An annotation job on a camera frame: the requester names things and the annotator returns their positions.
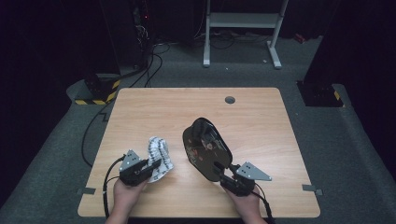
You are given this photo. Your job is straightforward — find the person's left hand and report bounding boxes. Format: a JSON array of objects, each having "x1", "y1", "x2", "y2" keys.
[{"x1": 112, "y1": 178, "x2": 148, "y2": 215}]

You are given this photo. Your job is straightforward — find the right hand-held gripper black cable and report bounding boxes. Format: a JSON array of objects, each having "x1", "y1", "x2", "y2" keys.
[{"x1": 251, "y1": 189, "x2": 277, "y2": 224}]

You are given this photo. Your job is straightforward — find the black floral tray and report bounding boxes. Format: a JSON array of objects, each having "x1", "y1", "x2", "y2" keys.
[{"x1": 182, "y1": 117, "x2": 233, "y2": 183}]

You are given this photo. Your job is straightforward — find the white grey patterned cloth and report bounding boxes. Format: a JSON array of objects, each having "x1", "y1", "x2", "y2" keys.
[{"x1": 145, "y1": 135, "x2": 175, "y2": 184}]

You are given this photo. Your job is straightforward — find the left hand-held gripper black cable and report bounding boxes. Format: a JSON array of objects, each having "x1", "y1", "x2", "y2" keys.
[{"x1": 102, "y1": 155, "x2": 127, "y2": 219}]

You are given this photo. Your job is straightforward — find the tangled black floor cables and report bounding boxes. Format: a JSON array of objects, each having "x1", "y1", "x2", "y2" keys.
[{"x1": 192, "y1": 28, "x2": 272, "y2": 50}]

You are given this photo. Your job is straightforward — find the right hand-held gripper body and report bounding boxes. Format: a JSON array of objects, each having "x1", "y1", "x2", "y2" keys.
[{"x1": 219, "y1": 161, "x2": 273, "y2": 197}]

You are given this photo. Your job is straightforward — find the black yellow striped base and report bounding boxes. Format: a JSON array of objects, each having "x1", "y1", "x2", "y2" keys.
[
  {"x1": 74, "y1": 73, "x2": 121, "y2": 106},
  {"x1": 296, "y1": 79, "x2": 346, "y2": 108}
]

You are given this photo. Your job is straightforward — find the grey tape piece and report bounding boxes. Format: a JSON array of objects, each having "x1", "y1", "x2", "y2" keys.
[
  {"x1": 302, "y1": 184, "x2": 324, "y2": 196},
  {"x1": 77, "y1": 187, "x2": 97, "y2": 196}
]

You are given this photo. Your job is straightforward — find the hand-held gripper black cable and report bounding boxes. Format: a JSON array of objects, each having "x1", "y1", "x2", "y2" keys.
[
  {"x1": 251, "y1": 189, "x2": 277, "y2": 224},
  {"x1": 102, "y1": 155, "x2": 127, "y2": 219}
]

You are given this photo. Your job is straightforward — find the black equipment rack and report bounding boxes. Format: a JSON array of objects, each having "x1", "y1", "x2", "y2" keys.
[{"x1": 130, "y1": 0, "x2": 154, "y2": 70}]

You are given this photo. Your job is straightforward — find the long black floor cable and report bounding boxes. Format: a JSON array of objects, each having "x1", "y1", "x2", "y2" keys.
[{"x1": 80, "y1": 43, "x2": 172, "y2": 168}]

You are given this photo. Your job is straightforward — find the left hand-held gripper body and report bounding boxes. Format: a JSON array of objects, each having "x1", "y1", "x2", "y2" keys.
[{"x1": 119, "y1": 149, "x2": 152, "y2": 187}]

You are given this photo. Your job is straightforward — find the white metal stand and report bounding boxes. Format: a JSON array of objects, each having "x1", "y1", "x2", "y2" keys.
[{"x1": 203, "y1": 0, "x2": 289, "y2": 70}]

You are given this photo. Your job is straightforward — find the person's right hand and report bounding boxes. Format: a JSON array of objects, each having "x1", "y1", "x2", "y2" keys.
[{"x1": 223, "y1": 186, "x2": 266, "y2": 219}]

